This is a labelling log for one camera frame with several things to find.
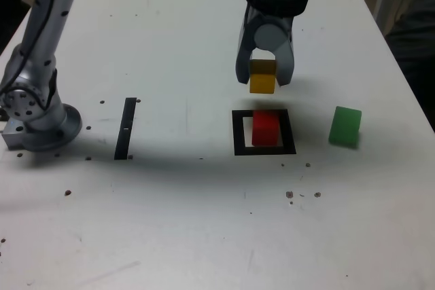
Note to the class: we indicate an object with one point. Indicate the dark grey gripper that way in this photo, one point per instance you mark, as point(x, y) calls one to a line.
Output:
point(272, 19)

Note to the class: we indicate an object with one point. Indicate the yellow cube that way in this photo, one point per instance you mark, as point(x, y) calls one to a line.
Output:
point(261, 83)

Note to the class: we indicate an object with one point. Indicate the red cube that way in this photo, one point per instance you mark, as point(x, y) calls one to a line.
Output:
point(265, 130)

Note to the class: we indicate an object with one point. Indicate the green cube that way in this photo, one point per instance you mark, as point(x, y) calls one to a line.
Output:
point(343, 127)

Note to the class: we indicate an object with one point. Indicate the black tape square outline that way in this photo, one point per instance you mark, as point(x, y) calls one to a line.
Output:
point(238, 133)

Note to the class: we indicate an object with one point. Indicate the dark bulky background object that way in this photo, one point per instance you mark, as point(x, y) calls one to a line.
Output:
point(414, 38)

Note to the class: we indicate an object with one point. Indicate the black tape strip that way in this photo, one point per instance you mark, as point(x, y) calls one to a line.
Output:
point(124, 133)

